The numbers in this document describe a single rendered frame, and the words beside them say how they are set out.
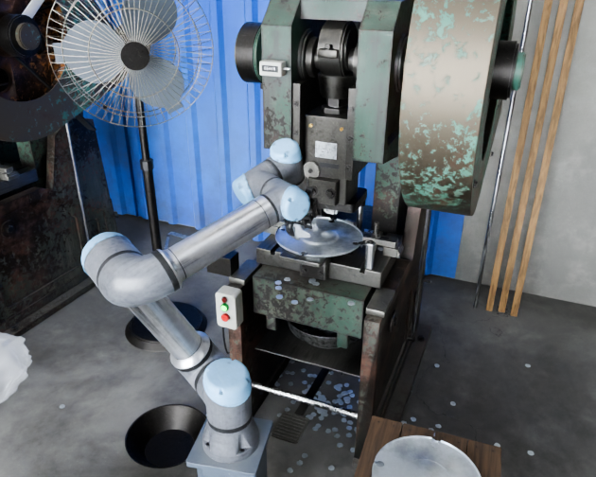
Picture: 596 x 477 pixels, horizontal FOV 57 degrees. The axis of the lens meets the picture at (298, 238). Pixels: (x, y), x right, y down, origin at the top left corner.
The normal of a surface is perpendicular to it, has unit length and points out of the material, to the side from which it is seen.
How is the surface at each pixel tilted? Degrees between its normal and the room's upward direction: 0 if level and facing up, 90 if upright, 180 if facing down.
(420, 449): 0
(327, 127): 90
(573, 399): 0
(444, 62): 80
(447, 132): 100
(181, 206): 90
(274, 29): 90
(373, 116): 90
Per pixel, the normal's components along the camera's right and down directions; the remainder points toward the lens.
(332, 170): -0.38, 0.41
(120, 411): 0.00, -0.89
